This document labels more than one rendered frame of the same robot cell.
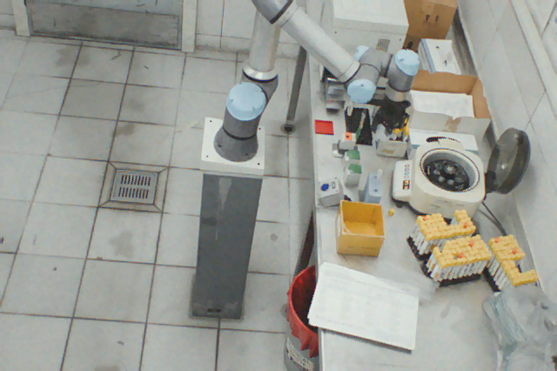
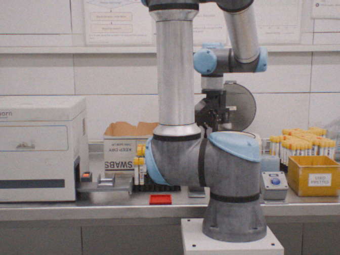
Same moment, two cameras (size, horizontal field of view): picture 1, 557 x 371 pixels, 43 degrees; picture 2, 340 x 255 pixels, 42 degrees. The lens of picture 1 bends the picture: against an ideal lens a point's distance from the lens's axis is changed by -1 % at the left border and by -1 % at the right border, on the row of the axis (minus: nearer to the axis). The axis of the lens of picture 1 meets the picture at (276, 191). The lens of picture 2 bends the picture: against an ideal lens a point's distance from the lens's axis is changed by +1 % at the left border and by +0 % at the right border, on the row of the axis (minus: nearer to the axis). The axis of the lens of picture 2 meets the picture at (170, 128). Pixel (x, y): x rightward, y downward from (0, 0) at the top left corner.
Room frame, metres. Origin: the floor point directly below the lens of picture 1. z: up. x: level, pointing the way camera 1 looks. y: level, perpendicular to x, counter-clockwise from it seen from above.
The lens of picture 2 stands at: (1.76, 1.15, 1.35)
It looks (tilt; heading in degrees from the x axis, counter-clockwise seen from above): 11 degrees down; 276
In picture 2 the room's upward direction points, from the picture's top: straight up
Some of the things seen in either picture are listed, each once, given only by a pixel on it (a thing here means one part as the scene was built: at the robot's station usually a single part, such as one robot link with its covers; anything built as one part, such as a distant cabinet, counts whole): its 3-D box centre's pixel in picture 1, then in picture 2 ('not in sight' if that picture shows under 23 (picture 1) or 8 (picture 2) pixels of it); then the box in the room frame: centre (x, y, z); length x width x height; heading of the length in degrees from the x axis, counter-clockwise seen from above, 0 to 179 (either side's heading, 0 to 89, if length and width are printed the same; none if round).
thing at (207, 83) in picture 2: (398, 90); (211, 83); (1.78, -0.31, 1.22); 0.08 x 0.08 x 0.05
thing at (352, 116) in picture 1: (361, 116); (154, 171); (1.97, -0.25, 0.93); 0.17 x 0.09 x 0.11; 8
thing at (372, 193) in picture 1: (372, 194); (263, 171); (1.61, -0.30, 0.92); 0.10 x 0.07 x 0.10; 3
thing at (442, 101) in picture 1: (441, 107); (137, 145); (2.08, -0.54, 0.95); 0.29 x 0.25 x 0.15; 98
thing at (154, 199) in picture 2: (324, 127); (160, 199); (1.93, -0.12, 0.88); 0.07 x 0.07 x 0.01; 8
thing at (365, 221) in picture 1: (359, 228); (312, 175); (1.45, -0.27, 0.93); 0.13 x 0.13 x 0.10; 7
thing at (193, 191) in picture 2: (345, 149); (196, 187); (1.83, -0.21, 0.89); 0.09 x 0.05 x 0.04; 96
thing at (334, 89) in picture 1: (334, 84); (99, 183); (2.13, -0.14, 0.92); 0.21 x 0.07 x 0.05; 8
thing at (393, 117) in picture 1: (392, 111); (213, 107); (1.78, -0.32, 1.14); 0.09 x 0.08 x 0.12; 46
